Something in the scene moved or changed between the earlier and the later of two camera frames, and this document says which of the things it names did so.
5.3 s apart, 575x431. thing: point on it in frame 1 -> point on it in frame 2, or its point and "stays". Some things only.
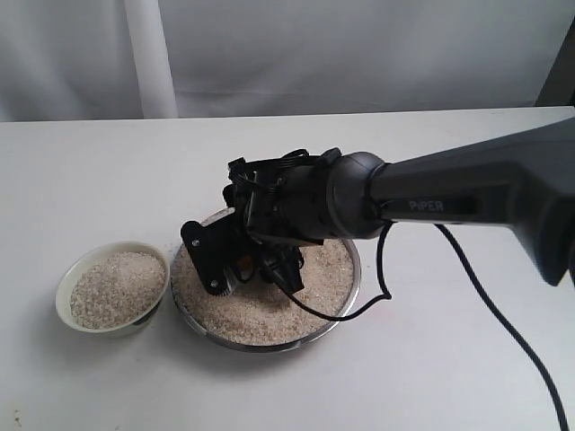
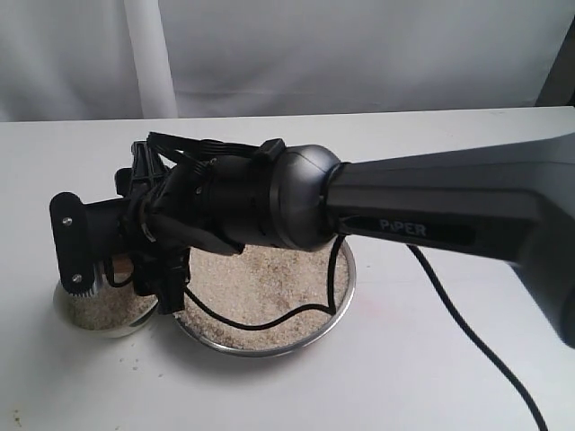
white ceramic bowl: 110,288 stays
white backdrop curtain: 110,59 stays
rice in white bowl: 116,288 stays
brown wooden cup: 245,263 -> 122,264
